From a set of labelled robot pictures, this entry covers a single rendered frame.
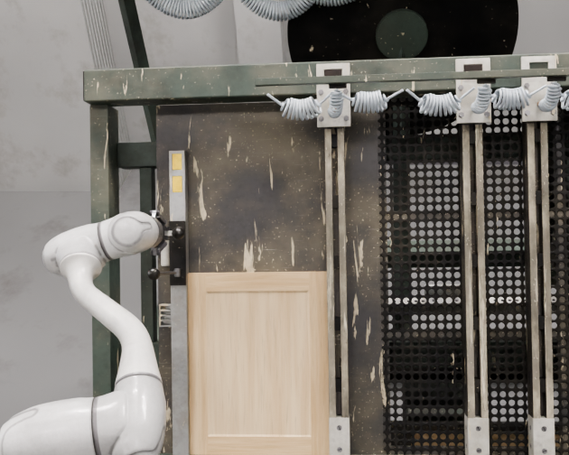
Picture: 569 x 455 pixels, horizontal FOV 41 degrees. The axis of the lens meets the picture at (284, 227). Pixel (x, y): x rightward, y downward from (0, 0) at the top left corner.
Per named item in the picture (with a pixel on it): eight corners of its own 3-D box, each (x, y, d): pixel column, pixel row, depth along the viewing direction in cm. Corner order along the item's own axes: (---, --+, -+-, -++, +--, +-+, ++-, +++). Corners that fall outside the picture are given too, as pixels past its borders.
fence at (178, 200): (175, 452, 242) (172, 456, 238) (172, 152, 243) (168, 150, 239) (191, 452, 241) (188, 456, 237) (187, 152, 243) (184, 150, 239)
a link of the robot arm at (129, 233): (154, 206, 200) (107, 221, 201) (138, 203, 185) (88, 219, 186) (166, 246, 200) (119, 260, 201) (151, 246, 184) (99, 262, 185)
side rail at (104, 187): (104, 447, 250) (92, 456, 239) (100, 110, 252) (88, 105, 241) (122, 447, 249) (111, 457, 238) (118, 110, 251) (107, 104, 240)
